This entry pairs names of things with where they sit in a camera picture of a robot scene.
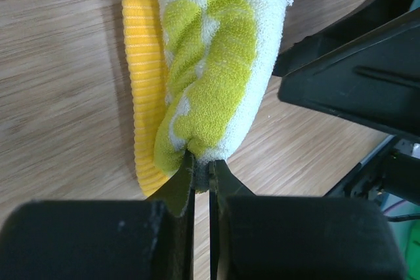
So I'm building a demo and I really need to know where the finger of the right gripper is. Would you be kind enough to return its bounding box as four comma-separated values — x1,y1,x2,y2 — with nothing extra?
272,0,414,77

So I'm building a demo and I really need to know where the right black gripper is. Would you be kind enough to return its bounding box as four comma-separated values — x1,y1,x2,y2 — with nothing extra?
278,10,419,205

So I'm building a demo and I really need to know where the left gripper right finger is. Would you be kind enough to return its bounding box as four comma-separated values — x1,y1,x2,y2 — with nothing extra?
209,161,406,279

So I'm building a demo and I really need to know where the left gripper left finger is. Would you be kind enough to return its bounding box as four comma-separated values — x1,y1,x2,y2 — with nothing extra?
1,153,195,279

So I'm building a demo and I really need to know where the yellow green crocodile towel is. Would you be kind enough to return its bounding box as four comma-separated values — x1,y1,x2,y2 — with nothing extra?
122,0,293,196

